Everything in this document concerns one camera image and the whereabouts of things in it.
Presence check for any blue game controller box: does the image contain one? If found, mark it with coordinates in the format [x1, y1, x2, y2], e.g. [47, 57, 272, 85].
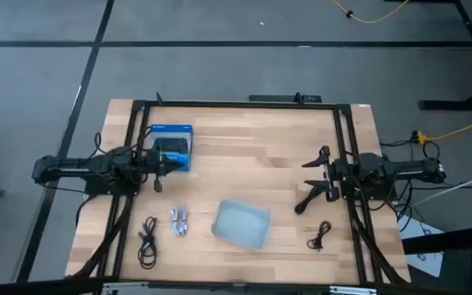
[149, 124, 195, 172]

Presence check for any grey plastic bin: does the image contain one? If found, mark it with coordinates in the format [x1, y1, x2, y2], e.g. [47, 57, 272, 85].
[211, 198, 273, 252]

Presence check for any black metal table frame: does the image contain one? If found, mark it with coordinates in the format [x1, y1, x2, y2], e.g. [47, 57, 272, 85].
[94, 99, 410, 287]

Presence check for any black bar mount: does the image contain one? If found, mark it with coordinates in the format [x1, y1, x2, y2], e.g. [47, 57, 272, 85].
[247, 92, 323, 104]

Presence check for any yellow floor cable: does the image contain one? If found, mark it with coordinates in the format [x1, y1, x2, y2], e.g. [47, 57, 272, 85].
[330, 0, 410, 25]

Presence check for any white floor cable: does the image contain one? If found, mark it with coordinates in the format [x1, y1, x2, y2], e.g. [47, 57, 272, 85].
[411, 166, 472, 208]

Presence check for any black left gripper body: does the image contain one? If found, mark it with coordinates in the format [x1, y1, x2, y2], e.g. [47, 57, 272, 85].
[150, 147, 167, 193]

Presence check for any short black USB-C cable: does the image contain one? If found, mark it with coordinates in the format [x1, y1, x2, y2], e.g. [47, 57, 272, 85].
[306, 220, 333, 252]

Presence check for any long black USB-C cable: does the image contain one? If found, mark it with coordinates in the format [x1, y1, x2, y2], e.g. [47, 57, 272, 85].
[137, 216, 159, 270]

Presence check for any white paper sheet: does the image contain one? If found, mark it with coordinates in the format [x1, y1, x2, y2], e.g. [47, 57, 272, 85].
[399, 214, 446, 279]

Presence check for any white USB-C cable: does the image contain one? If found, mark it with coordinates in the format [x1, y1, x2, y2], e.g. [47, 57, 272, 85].
[170, 206, 180, 238]
[178, 205, 189, 238]

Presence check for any yellow extension cable with plug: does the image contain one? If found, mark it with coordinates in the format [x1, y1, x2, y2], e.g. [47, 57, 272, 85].
[411, 115, 472, 145]

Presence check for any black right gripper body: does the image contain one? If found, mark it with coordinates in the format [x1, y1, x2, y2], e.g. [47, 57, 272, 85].
[324, 157, 342, 203]

